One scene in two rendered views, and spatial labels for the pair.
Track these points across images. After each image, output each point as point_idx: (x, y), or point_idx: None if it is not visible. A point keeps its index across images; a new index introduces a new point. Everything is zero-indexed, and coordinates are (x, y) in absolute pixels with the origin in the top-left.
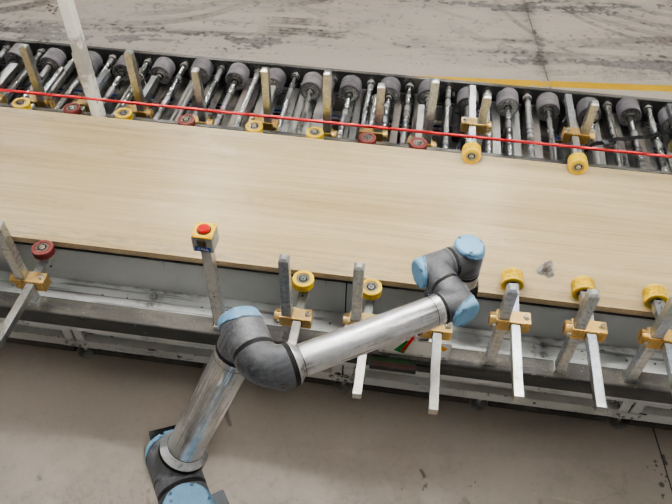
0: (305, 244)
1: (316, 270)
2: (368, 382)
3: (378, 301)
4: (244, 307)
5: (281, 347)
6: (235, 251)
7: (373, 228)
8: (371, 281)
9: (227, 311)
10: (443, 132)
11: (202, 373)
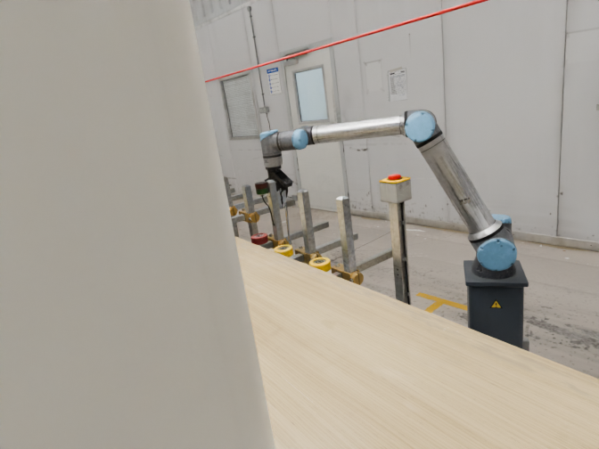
0: (285, 280)
1: (302, 264)
2: None
3: None
4: (414, 113)
5: (408, 111)
6: (350, 293)
7: None
8: (278, 249)
9: (425, 113)
10: (242, 69)
11: (455, 159)
